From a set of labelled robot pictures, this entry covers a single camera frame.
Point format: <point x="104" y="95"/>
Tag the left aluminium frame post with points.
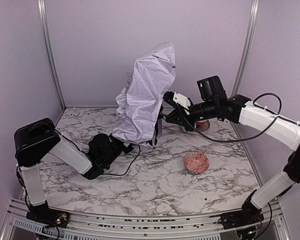
<point x="49" y="52"/>

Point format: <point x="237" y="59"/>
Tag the orange white bowl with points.
<point x="200" y="123"/>

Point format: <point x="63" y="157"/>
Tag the lilac folding umbrella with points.
<point x="141" y="100"/>

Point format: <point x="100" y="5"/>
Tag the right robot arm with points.
<point x="240" y="109"/>

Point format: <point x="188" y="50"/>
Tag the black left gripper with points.
<point x="125" y="146"/>

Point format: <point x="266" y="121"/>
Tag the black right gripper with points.
<point x="179" y="114"/>

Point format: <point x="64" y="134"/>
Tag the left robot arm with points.
<point x="39" y="142"/>

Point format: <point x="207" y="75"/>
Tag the aluminium frame post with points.
<point x="247" y="45"/>
<point x="49" y="52"/>

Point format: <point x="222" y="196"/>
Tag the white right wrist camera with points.
<point x="182" y="100"/>

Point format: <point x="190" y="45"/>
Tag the grey swirl plate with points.
<point x="200" y="129"/>

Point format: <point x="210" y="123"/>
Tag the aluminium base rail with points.
<point x="92" y="226"/>

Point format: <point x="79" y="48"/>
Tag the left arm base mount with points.
<point x="51" y="217"/>

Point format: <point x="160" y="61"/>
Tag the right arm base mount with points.
<point x="240" y="218"/>

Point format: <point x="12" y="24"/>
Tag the right aluminium frame post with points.
<point x="247" y="45"/>

